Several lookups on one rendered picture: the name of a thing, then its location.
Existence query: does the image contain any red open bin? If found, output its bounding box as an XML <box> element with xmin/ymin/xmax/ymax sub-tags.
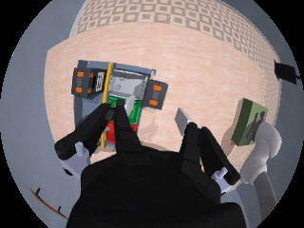
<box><xmin>105</xmin><ymin>121</ymin><xmax>137</xmax><ymax>143</ymax></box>

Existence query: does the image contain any green open bin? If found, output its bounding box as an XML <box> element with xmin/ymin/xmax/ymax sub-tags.
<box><xmin>108</xmin><ymin>95</ymin><xmax>142</xmax><ymax>124</ymax></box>

